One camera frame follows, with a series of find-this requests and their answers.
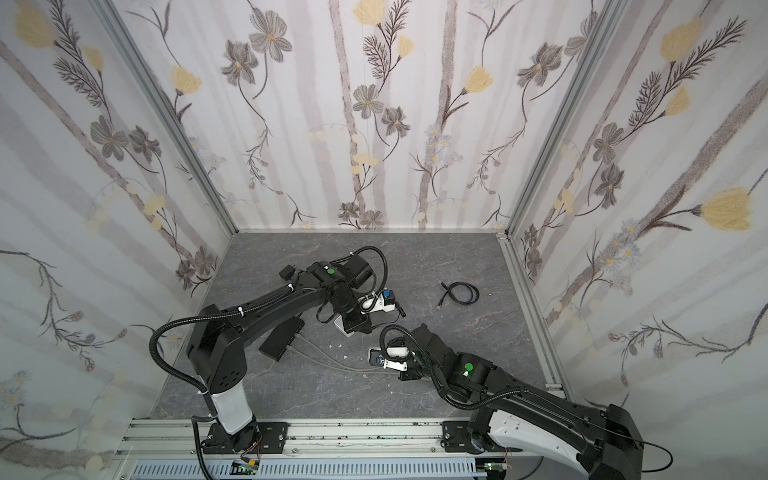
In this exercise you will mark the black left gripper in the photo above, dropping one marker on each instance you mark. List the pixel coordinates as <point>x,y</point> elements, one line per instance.
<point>349,318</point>

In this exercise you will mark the black network switch box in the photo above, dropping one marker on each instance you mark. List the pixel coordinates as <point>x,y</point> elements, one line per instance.
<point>280,338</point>

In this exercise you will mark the white rectangular device box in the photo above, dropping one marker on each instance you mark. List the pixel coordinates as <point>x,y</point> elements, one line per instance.
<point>338,323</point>

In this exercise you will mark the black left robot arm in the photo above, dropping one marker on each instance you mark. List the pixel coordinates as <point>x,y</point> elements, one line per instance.
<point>216,349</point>

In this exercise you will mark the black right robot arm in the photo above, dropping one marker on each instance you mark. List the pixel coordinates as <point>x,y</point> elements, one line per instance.
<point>508,413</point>

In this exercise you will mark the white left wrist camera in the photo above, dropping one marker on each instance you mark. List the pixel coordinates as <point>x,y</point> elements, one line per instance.
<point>384,301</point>

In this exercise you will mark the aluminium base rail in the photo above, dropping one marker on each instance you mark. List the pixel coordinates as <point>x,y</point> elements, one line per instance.
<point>155,449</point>

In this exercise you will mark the white slotted cable duct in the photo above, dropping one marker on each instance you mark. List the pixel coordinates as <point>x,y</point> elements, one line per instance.
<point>376,468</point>

